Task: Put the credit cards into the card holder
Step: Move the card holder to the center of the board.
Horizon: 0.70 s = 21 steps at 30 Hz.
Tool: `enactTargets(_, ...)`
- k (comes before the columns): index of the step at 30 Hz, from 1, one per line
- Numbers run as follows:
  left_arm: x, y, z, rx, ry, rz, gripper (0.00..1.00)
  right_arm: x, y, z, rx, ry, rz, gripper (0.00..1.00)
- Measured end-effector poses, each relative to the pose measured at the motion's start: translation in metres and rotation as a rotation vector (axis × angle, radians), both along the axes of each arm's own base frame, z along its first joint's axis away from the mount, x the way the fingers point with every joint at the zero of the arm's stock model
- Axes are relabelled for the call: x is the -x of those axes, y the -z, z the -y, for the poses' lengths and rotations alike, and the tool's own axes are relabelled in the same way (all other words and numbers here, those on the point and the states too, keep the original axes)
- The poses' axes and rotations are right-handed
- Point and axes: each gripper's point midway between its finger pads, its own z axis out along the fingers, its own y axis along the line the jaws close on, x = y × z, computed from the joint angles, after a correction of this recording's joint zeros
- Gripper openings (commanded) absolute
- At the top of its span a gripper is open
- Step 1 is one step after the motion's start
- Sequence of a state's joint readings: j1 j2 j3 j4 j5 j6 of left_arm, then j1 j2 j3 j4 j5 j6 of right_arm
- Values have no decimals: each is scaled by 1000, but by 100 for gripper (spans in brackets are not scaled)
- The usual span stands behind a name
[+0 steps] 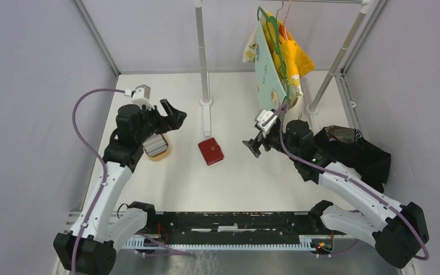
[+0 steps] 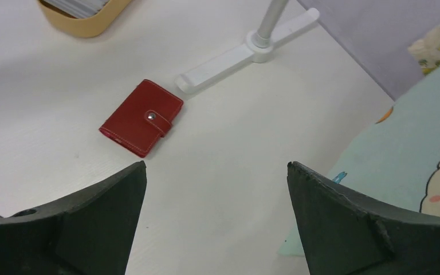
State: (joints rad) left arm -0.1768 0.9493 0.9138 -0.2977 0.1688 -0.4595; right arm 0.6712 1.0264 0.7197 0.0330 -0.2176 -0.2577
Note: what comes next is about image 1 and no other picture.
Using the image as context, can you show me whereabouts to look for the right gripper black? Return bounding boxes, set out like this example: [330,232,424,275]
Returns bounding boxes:
[242,123,299,160]

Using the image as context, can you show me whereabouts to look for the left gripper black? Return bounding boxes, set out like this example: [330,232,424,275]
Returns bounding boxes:
[136,99,186,143]

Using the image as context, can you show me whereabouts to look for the yellow oval card tray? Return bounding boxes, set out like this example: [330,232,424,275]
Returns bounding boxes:
[143,134,171,162]

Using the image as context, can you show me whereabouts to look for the red card holder wallet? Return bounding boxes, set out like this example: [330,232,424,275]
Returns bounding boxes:
[198,137,224,166]

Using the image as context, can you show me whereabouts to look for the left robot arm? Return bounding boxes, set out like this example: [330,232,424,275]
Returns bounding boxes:
[53,99,187,274]

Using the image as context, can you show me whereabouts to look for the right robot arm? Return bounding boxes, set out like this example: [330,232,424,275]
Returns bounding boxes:
[243,120,429,269]

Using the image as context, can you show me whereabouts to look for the stack of credit cards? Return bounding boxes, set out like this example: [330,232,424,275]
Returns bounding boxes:
[143,134,168,157]

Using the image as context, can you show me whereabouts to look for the mint green cartoon cloth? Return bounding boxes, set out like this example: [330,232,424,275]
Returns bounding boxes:
[254,21,286,110]

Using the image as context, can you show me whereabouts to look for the yellow garment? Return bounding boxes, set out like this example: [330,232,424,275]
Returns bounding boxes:
[260,15,315,78]

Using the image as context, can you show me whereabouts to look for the black clothes pile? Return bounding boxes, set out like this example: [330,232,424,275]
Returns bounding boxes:
[314,125,391,193]

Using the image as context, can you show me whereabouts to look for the pink clothes hanger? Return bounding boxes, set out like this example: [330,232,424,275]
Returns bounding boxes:
[275,0,293,40]

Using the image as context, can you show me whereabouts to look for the green clothes hanger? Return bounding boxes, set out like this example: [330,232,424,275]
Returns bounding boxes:
[257,6,291,103]

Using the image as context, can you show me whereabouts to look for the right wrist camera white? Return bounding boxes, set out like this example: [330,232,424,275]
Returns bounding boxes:
[255,109,278,138]

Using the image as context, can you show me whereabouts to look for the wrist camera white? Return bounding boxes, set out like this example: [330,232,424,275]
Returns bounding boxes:
[124,84,153,111]
[255,109,278,138]

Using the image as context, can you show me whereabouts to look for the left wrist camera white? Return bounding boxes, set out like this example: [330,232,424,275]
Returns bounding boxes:
[124,84,153,111]

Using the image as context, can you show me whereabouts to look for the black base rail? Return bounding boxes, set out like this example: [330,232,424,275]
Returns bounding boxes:
[140,211,333,245]

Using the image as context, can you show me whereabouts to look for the white clothes rack frame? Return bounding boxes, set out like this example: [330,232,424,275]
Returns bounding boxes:
[194,0,372,138]

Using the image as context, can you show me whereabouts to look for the white slotted cable duct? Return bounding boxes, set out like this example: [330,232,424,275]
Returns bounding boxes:
[122,235,330,253]

